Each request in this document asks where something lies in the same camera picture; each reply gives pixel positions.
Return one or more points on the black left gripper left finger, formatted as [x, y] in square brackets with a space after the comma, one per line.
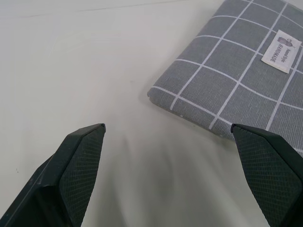
[71, 175]

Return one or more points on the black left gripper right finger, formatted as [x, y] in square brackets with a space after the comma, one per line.
[270, 175]

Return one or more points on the grey checked fabric pouch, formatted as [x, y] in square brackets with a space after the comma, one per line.
[227, 78]

